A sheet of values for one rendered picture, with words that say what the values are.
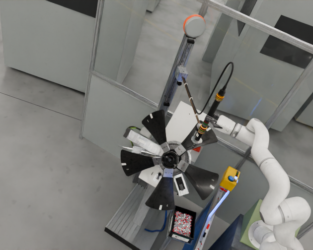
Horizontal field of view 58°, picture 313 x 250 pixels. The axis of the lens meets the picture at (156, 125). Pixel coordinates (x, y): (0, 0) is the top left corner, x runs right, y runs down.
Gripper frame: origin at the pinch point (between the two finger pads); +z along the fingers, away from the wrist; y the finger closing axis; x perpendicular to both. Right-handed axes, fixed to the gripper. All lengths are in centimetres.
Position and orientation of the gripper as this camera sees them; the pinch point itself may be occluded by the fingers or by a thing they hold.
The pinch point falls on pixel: (209, 116)
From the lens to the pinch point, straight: 168.9
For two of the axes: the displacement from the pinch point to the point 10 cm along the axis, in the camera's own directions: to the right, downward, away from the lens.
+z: -8.6, -4.8, 1.7
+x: 2.7, -7.2, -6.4
